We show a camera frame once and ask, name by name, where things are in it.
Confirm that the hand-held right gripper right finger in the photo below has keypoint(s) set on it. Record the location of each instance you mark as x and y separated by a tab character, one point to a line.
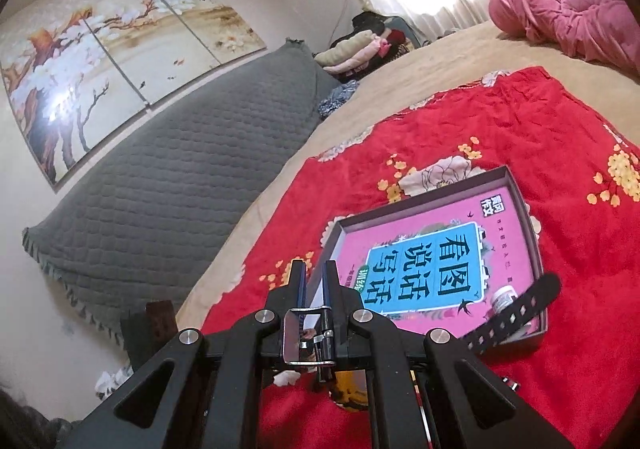
329	286

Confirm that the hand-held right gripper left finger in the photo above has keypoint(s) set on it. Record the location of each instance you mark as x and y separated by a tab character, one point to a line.
300	286

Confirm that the white pill bottle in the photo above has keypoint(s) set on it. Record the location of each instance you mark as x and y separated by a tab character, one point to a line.
501	301

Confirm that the dark wooden nightstand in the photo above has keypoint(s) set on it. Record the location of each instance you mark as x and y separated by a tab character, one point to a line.
150	329

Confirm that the grey quilted headboard cover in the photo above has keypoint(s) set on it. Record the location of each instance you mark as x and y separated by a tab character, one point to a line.
175	169

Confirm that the blue patterned cloth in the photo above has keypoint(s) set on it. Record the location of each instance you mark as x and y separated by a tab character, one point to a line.
337	99

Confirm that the pile of folded clothes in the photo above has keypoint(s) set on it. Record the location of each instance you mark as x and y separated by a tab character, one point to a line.
350	54

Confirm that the red floral blanket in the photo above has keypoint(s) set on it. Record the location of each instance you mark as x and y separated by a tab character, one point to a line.
575	229

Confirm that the pink quilt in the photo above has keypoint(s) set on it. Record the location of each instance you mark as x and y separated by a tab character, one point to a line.
550	4

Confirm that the floral wall painting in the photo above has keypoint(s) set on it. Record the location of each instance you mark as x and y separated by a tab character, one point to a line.
125	44

